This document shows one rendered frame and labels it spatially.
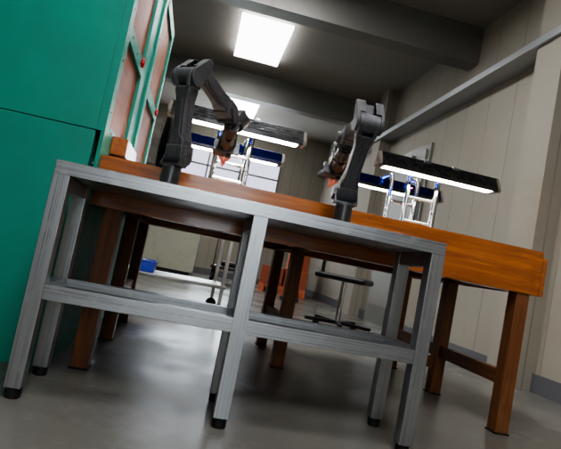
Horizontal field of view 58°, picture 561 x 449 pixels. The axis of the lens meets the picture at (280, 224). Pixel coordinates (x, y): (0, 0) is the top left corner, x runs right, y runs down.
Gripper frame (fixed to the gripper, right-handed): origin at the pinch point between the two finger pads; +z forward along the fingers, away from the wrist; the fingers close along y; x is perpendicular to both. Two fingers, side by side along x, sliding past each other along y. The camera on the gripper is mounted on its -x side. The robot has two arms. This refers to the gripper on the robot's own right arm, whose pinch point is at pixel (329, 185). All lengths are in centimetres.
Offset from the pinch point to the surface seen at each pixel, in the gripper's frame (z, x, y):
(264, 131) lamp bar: 0.5, -26.9, 28.8
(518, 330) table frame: 20, 40, -88
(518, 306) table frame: 13, 32, -86
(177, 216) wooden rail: 8, 27, 57
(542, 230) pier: 67, -84, -177
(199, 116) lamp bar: 1, -27, 58
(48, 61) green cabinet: -23, -4, 111
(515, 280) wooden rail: 6, 25, -82
